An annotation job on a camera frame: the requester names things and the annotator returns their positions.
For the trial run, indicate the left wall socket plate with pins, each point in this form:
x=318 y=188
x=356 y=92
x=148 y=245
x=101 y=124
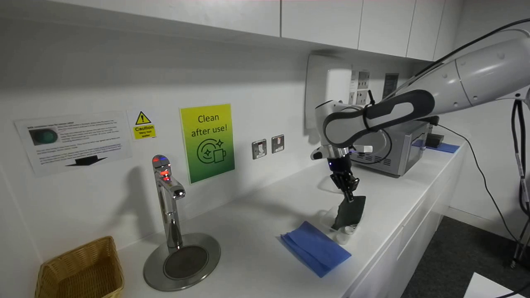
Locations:
x=259 y=149

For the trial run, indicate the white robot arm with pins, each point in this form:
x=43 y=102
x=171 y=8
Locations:
x=469 y=79

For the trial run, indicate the wall socket plate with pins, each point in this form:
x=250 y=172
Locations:
x=277 y=142
x=259 y=149

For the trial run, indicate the white instruction sheet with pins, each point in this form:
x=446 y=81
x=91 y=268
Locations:
x=63 y=142

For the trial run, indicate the white paper towel dispenser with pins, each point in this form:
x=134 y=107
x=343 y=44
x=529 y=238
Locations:
x=327 y=78

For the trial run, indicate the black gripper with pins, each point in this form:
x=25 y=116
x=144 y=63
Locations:
x=343 y=177

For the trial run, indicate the grey metal appliance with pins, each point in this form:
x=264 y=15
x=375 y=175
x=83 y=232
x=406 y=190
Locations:
x=391 y=150

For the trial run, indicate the right wall socket plate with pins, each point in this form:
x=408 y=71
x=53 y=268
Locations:
x=277 y=142

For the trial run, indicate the wicker basket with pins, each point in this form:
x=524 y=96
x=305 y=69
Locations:
x=91 y=270

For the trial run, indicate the chrome water tap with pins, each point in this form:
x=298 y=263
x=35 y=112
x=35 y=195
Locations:
x=169 y=190

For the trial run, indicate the white upper cabinets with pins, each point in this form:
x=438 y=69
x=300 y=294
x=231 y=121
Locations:
x=408 y=28

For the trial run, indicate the yellow warning sticker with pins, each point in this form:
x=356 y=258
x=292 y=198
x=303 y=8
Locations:
x=144 y=127

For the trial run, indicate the green yellow wall sign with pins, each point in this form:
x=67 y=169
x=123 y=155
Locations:
x=209 y=140

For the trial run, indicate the blue cloth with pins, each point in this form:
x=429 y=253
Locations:
x=313 y=248

